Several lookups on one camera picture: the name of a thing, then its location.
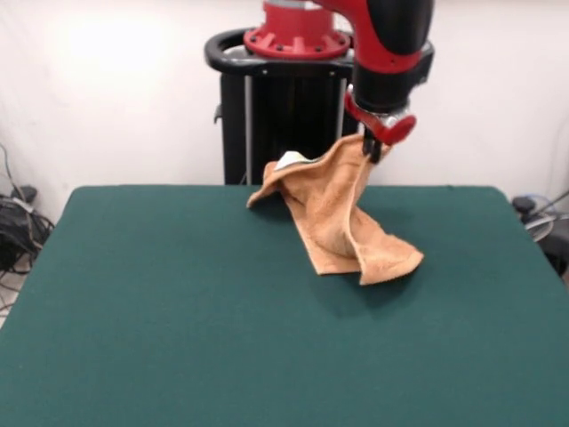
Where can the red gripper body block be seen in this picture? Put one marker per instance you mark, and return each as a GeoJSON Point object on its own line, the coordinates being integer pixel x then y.
{"type": "Point", "coordinates": [393, 133]}

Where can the dark green tablecloth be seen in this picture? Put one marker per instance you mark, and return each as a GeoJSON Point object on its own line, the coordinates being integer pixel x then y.
{"type": "Point", "coordinates": [133, 289]}

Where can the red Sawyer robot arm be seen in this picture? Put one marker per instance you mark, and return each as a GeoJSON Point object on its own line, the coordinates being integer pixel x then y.
{"type": "Point", "coordinates": [369, 40]}

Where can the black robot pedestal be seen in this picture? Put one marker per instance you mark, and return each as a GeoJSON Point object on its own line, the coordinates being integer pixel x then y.
{"type": "Point", "coordinates": [275, 111]}

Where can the black power adapter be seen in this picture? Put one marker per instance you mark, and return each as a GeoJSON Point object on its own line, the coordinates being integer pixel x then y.
{"type": "Point", "coordinates": [524, 204]}

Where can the tan terry towel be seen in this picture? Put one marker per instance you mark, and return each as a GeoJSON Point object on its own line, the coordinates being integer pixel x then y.
{"type": "Point", "coordinates": [329, 200]}

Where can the grey round base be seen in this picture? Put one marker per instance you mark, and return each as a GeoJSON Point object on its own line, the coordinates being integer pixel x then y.
{"type": "Point", "coordinates": [540, 227]}

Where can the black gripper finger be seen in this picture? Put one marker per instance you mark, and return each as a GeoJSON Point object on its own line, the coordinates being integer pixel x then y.
{"type": "Point", "coordinates": [367, 143]}
{"type": "Point", "coordinates": [376, 150]}

